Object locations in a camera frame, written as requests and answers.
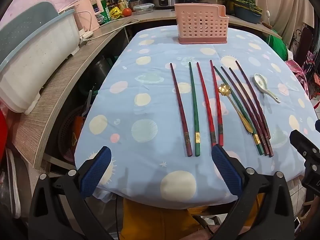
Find leafy green vegetables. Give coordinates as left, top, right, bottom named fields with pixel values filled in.
left=231, top=0, right=263, bottom=13

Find pink perforated utensil basket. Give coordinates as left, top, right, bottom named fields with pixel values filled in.
left=174, top=3, right=230, bottom=45

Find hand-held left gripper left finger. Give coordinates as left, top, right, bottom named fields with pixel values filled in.
left=29, top=146, right=118, bottom=240

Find pink floral cloth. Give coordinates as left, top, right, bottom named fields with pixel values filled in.
left=285, top=51, right=313, bottom=98

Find white power strip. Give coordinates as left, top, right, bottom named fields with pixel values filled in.
left=79, top=30, right=94, bottom=46

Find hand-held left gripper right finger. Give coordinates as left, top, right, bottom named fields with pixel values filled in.
left=211, top=144, right=295, bottom=240

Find glass food container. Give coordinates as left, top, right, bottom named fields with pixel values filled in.
left=133, top=3, right=154, bottom=15

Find beige curtain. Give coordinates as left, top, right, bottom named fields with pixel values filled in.
left=252, top=0, right=315, bottom=45

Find dark red chopstick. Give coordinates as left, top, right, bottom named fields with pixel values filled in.
left=170, top=63, right=193, bottom=157

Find yellow cloth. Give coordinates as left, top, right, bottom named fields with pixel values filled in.
left=121, top=197, right=264, bottom=240

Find green chopstick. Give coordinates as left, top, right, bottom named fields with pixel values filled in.
left=189, top=62, right=201, bottom=157
left=213, top=66, right=265, bottom=155

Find blue plastic basin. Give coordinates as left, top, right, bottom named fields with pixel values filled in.
left=233, top=4, right=263, bottom=24

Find pink electric kettle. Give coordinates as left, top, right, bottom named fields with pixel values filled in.
left=74, top=0, right=101, bottom=32

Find green bag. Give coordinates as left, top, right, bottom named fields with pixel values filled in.
left=266, top=29, right=288, bottom=61

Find yellow snack packet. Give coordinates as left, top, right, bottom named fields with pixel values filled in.
left=109, top=6, right=123, bottom=20

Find dark maroon chopstick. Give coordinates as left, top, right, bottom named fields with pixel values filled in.
left=235, top=60, right=272, bottom=140
left=229, top=67, right=274, bottom=157
left=221, top=66, right=270, bottom=155

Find green plastic bottle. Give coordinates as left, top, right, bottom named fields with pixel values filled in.
left=97, top=0, right=112, bottom=26

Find gold flower spoon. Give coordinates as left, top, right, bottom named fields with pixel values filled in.
left=218, top=84, right=254, bottom=133

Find white ceramic spoon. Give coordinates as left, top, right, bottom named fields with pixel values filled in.
left=253, top=73, right=281, bottom=104

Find blue dotted tablecloth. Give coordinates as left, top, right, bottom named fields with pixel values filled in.
left=75, top=26, right=317, bottom=209

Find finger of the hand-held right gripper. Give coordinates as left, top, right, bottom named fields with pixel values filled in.
left=289, top=130, right=320, bottom=160

